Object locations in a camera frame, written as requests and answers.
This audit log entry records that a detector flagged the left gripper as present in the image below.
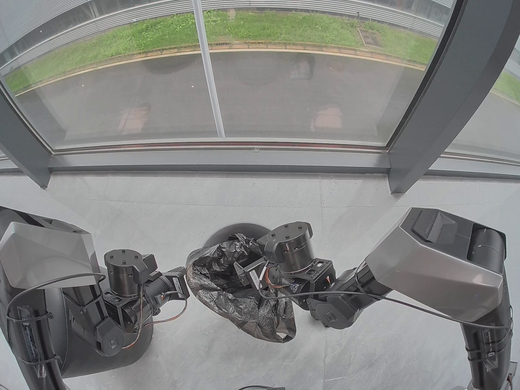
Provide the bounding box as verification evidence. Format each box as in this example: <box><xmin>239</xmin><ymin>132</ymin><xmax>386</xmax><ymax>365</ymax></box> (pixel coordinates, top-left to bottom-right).
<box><xmin>152</xmin><ymin>266</ymin><xmax>191</xmax><ymax>306</ymax></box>

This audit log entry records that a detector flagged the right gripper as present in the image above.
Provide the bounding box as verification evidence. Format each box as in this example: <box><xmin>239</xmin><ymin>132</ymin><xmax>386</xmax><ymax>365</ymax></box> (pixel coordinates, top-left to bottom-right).
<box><xmin>234</xmin><ymin>258</ymin><xmax>287</xmax><ymax>291</ymax></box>

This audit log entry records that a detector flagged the black plastic bag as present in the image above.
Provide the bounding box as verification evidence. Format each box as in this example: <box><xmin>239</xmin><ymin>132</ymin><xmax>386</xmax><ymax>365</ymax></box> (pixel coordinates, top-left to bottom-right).
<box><xmin>186</xmin><ymin>234</ymin><xmax>297</xmax><ymax>343</ymax></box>

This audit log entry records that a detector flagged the dark grey round chair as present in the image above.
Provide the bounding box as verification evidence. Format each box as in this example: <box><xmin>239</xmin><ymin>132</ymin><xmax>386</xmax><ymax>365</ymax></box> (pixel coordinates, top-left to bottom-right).
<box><xmin>41</xmin><ymin>285</ymin><xmax>154</xmax><ymax>379</ymax></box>

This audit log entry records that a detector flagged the window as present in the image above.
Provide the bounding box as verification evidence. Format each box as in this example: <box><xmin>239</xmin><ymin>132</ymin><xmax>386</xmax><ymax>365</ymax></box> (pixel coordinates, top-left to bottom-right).
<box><xmin>0</xmin><ymin>0</ymin><xmax>520</xmax><ymax>196</ymax></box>

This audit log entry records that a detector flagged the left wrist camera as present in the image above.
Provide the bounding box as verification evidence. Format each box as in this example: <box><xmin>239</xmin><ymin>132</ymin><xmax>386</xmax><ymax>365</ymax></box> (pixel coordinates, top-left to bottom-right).
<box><xmin>138</xmin><ymin>253</ymin><xmax>160</xmax><ymax>283</ymax></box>

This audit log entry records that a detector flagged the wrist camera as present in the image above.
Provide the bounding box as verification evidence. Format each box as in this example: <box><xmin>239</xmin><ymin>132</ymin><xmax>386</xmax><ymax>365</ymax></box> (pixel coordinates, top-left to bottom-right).
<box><xmin>138</xmin><ymin>253</ymin><xmax>160</xmax><ymax>283</ymax></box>
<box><xmin>256</xmin><ymin>233</ymin><xmax>281</xmax><ymax>259</ymax></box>

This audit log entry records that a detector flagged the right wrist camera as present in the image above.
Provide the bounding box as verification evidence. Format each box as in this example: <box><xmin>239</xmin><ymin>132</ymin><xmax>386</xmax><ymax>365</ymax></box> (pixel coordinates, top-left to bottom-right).
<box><xmin>256</xmin><ymin>233</ymin><xmax>281</xmax><ymax>259</ymax></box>

